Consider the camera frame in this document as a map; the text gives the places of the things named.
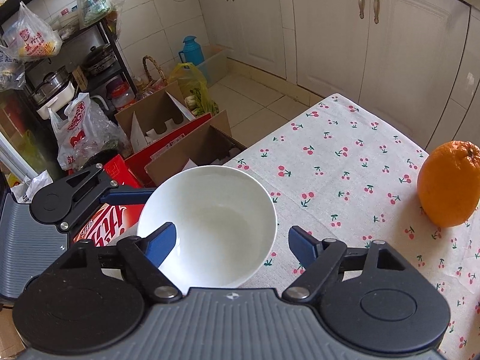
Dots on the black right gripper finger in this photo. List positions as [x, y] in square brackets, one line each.
[70, 202]

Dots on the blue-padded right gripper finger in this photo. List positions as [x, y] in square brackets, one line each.
[321, 261]
[142, 258]

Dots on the white bowl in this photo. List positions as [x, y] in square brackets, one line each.
[225, 221]

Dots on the white kitchen cabinets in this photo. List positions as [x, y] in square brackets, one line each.
[413, 63]

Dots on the white plastic bag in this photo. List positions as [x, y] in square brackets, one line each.
[85, 132]

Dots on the cherry print tablecloth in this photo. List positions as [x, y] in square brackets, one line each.
[338, 171]

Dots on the open cardboard box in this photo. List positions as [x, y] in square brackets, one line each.
[165, 136]

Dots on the wicker basket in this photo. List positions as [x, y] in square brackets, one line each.
[156, 79]

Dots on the bumpy orange tangerine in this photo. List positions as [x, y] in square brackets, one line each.
[448, 183]

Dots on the black metal shelf rack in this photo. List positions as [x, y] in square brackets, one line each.
[31, 136]

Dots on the yellow plastic bag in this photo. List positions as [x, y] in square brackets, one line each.
[194, 89]

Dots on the teal thermos jug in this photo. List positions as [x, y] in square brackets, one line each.
[191, 51]

